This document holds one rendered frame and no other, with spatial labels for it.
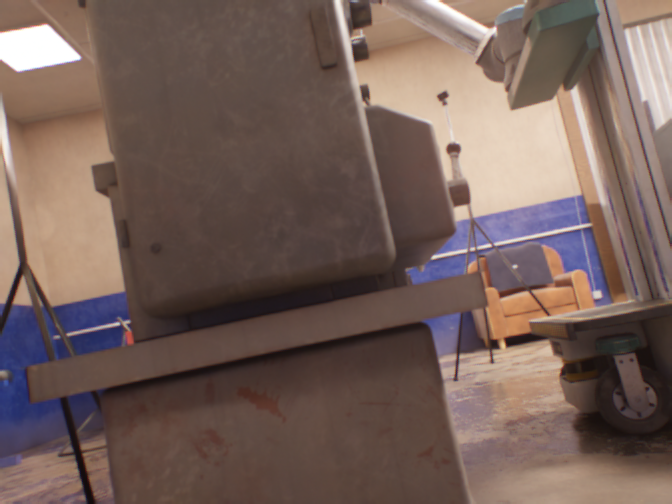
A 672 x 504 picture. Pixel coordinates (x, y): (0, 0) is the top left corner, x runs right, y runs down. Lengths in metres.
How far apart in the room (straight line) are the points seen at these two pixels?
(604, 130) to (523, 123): 4.79
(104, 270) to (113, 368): 5.90
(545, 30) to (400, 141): 0.80
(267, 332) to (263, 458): 0.22
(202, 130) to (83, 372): 0.48
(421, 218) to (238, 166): 0.36
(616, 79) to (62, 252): 6.13
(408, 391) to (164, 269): 0.48
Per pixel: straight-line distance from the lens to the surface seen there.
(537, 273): 6.24
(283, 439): 1.14
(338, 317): 1.08
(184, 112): 1.17
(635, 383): 1.84
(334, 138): 1.11
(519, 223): 6.77
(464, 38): 2.63
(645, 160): 2.02
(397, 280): 2.39
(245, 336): 1.10
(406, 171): 1.20
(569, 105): 7.19
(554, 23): 1.92
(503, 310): 5.84
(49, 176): 7.50
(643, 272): 2.24
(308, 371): 1.12
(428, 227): 1.18
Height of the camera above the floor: 0.40
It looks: 8 degrees up
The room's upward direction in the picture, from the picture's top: 12 degrees counter-clockwise
